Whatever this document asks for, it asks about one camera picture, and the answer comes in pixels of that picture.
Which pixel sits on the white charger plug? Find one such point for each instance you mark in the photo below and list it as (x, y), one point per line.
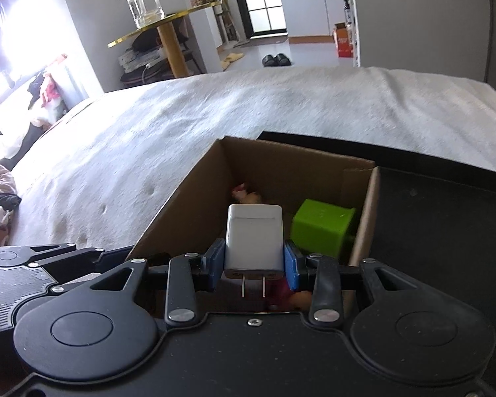
(252, 235)

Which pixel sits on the brown cardboard box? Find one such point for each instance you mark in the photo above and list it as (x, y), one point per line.
(272, 161)

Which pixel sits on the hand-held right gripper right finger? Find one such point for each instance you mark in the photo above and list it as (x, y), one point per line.
(293, 266)

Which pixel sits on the white kitchen cabinet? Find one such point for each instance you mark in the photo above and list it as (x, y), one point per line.
(306, 8)

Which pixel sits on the white spray bottle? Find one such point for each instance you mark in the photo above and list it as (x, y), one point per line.
(347, 10)

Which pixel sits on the small pink toy figure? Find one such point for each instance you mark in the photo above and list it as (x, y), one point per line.
(246, 193)

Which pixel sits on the grey folded cloth stack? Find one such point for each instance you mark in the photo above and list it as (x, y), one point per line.
(138, 60)

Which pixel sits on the black framed glass door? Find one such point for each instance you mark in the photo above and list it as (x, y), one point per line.
(264, 4)

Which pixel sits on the black tray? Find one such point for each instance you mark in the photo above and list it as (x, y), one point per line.
(438, 223)

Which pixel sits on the round gold table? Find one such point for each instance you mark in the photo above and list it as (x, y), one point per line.
(171, 47)

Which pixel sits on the black slipper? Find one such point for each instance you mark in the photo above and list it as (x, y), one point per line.
(268, 61)
(283, 59)

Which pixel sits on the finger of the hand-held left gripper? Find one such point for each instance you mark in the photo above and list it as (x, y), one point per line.
(82, 255)
(72, 285)

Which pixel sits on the grey door mat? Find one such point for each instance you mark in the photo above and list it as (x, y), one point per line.
(264, 41)

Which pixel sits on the clear glass jar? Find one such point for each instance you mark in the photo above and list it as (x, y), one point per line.
(144, 4)

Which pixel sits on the blue and red toy figure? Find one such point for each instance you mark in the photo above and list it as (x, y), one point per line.
(291, 297)

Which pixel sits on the colourful clothes pile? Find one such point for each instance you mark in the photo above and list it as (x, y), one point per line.
(47, 95)

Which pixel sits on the yellow slipper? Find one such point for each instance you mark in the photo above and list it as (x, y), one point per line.
(226, 65)
(235, 56)

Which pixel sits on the orange cardboard box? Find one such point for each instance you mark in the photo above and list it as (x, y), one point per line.
(343, 41)

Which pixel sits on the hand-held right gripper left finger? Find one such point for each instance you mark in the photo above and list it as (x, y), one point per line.
(215, 262)

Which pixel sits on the green cube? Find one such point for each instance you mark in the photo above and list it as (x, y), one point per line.
(320, 227)

